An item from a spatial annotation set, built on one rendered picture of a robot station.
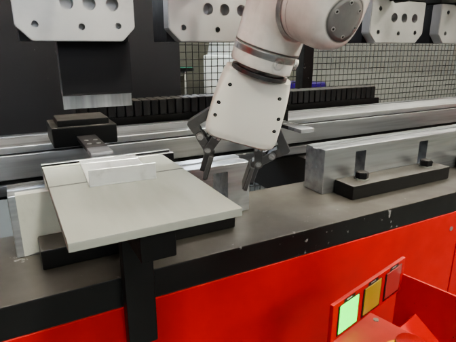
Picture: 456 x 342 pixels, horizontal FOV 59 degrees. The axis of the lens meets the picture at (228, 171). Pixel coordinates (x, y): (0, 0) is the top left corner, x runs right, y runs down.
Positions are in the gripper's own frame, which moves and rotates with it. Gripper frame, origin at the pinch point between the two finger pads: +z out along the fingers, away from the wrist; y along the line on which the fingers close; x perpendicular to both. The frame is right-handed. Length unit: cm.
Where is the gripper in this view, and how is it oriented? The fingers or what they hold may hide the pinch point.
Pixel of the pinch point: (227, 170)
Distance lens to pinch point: 59.8
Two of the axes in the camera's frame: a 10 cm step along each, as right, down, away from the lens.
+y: -9.6, -2.6, -0.9
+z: -2.7, 8.6, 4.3
